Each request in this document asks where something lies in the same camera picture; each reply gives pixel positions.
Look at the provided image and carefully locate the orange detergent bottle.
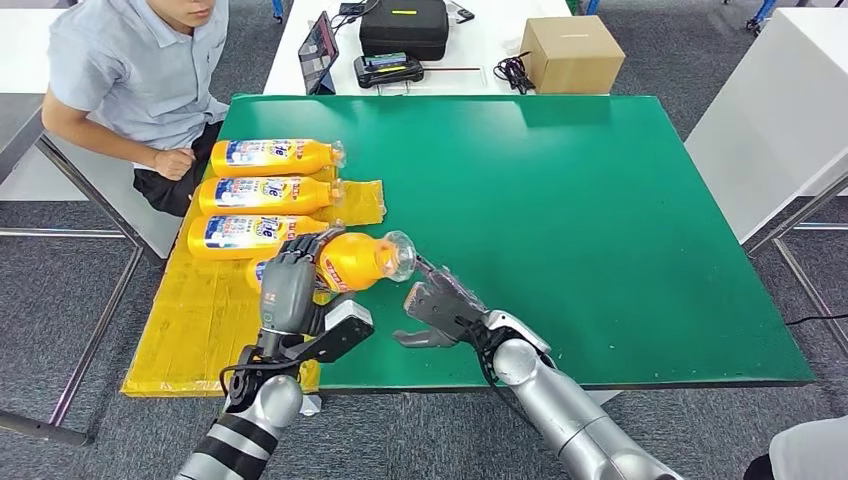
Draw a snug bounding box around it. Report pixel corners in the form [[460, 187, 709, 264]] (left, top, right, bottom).
[[197, 175, 346, 217], [209, 137, 347, 179], [186, 213, 333, 261], [245, 230, 418, 295]]

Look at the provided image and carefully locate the black coiled cable bundle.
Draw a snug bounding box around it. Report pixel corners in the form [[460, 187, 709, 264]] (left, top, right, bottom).
[[492, 51, 537, 95]]

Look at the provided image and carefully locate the brown cardboard box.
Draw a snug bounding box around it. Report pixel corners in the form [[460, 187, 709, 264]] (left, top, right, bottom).
[[520, 15, 627, 96]]

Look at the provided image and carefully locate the white table with equipment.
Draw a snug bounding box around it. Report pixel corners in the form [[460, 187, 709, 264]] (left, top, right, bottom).
[[263, 0, 574, 97]]

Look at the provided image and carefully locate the standing person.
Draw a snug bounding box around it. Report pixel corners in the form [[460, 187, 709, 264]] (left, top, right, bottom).
[[743, 415, 848, 480]]

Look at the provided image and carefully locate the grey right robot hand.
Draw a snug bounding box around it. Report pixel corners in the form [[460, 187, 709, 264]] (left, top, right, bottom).
[[392, 254, 490, 351]]

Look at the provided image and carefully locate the black tablet on stand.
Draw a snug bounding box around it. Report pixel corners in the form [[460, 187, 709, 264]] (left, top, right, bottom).
[[298, 9, 342, 96]]

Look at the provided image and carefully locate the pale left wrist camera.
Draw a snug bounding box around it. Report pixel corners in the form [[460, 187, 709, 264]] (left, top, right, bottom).
[[281, 299, 376, 364]]

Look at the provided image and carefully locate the black zipped carry case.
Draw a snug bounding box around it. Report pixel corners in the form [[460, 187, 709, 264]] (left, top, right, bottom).
[[358, 0, 451, 62]]

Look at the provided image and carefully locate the blue wheeled cart base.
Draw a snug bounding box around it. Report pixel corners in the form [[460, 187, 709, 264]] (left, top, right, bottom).
[[722, 0, 783, 36]]

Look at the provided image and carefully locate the grey desk with metal frame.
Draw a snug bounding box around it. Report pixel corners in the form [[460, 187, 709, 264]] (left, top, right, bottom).
[[0, 92, 146, 446]]

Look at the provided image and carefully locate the seated person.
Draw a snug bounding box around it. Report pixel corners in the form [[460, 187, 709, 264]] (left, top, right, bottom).
[[40, 0, 231, 219]]

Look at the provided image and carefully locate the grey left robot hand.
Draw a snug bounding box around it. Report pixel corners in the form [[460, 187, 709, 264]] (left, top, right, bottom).
[[259, 228, 346, 337]]

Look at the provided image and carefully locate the yellow taped cardboard mat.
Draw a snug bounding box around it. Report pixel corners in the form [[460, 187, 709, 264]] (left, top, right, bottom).
[[121, 165, 388, 399]]

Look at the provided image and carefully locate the white table with metal legs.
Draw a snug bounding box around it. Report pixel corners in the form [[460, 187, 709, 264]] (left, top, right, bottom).
[[683, 7, 848, 362]]

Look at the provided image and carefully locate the black floor cable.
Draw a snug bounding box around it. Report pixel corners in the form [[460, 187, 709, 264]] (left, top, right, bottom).
[[783, 311, 848, 327]]

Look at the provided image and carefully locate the person's right hand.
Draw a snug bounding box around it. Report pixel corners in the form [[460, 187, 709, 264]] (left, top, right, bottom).
[[153, 146, 197, 182]]

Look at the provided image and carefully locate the black handheld controller with screen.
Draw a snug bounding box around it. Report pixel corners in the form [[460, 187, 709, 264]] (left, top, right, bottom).
[[353, 51, 427, 89]]

